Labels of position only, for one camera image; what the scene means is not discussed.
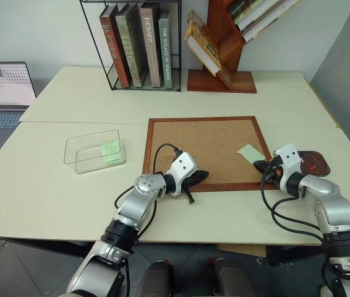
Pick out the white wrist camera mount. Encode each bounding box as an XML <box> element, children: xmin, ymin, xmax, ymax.
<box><xmin>165</xmin><ymin>152</ymin><xmax>198</xmax><ymax>197</ymax></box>
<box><xmin>273</xmin><ymin>143</ymin><xmax>304</xmax><ymax>191</ymax></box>

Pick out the black wire book rack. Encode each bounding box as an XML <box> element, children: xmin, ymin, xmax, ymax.
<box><xmin>79</xmin><ymin>0</ymin><xmax>183</xmax><ymax>93</ymax></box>

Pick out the red hardcover book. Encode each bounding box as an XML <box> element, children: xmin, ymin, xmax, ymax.
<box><xmin>98</xmin><ymin>4</ymin><xmax>131</xmax><ymax>88</ymax></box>

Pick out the clear plastic box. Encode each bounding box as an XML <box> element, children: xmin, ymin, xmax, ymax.
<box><xmin>62</xmin><ymin>129</ymin><xmax>127</xmax><ymax>176</ymax></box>

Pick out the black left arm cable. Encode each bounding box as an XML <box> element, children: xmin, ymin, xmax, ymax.
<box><xmin>114</xmin><ymin>144</ymin><xmax>182</xmax><ymax>245</ymax></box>

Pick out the dark green spined book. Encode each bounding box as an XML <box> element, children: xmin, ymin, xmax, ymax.
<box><xmin>225</xmin><ymin>0</ymin><xmax>283</xmax><ymax>24</ymax></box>

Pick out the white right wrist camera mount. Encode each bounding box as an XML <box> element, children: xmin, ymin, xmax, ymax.
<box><xmin>273</xmin><ymin>143</ymin><xmax>304</xmax><ymax>191</ymax></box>

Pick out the yellow patterned book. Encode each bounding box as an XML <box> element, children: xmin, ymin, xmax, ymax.
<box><xmin>184</xmin><ymin>9</ymin><xmax>223</xmax><ymax>77</ymax></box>

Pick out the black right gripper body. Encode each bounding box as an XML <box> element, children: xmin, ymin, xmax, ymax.
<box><xmin>263</xmin><ymin>157</ymin><xmax>284</xmax><ymax>186</ymax></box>

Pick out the pink HOMES book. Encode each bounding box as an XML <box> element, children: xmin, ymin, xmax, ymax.
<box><xmin>139</xmin><ymin>2</ymin><xmax>165</xmax><ymax>89</ymax></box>

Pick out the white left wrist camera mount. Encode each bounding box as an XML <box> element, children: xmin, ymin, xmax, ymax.
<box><xmin>165</xmin><ymin>152</ymin><xmax>198</xmax><ymax>197</ymax></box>

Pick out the dark brown tray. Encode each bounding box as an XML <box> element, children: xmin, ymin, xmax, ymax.
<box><xmin>296</xmin><ymin>150</ymin><xmax>331</xmax><ymax>178</ymax></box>

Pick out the wood framed cork board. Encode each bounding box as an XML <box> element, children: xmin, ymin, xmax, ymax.
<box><xmin>142</xmin><ymin>116</ymin><xmax>280</xmax><ymax>194</ymax></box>

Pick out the olive patterned book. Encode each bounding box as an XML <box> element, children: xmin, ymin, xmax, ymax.
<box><xmin>114</xmin><ymin>2</ymin><xmax>148</xmax><ymax>88</ymax></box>

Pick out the brown cardboard piece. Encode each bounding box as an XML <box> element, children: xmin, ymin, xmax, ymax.
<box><xmin>216</xmin><ymin>243</ymin><xmax>267</xmax><ymax>258</ymax></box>

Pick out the brown wooden tree bookshelf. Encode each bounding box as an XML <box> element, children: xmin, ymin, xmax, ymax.
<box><xmin>187</xmin><ymin>0</ymin><xmax>302</xmax><ymax>94</ymax></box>

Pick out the grey-green Solace book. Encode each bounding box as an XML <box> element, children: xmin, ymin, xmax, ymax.
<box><xmin>158</xmin><ymin>9</ymin><xmax>174</xmax><ymax>90</ymax></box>

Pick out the white paged book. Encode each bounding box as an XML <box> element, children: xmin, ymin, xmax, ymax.
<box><xmin>242</xmin><ymin>9</ymin><xmax>302</xmax><ymax>43</ymax></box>
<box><xmin>236</xmin><ymin>0</ymin><xmax>300</xmax><ymax>32</ymax></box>

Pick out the dark rounded robot leg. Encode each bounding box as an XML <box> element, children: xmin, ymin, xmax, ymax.
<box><xmin>137</xmin><ymin>259</ymin><xmax>176</xmax><ymax>297</ymax></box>
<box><xmin>208</xmin><ymin>257</ymin><xmax>257</xmax><ymax>297</ymax></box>

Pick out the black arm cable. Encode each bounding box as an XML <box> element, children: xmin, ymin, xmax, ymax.
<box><xmin>114</xmin><ymin>144</ymin><xmax>182</xmax><ymax>245</ymax></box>
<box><xmin>260</xmin><ymin>172</ymin><xmax>327</xmax><ymax>249</ymax></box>

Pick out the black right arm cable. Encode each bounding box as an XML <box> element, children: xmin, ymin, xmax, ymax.
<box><xmin>260</xmin><ymin>172</ymin><xmax>327</xmax><ymax>249</ymax></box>

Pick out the grey laptop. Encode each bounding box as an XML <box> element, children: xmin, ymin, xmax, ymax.
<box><xmin>0</xmin><ymin>61</ymin><xmax>38</xmax><ymax>150</ymax></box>

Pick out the green sticky note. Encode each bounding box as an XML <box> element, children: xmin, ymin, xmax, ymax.
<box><xmin>100</xmin><ymin>140</ymin><xmax>124</xmax><ymax>165</ymax></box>
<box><xmin>236</xmin><ymin>144</ymin><xmax>266</xmax><ymax>163</ymax></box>

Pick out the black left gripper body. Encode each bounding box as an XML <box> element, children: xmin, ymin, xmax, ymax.
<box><xmin>182</xmin><ymin>171</ymin><xmax>201</xmax><ymax>193</ymax></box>

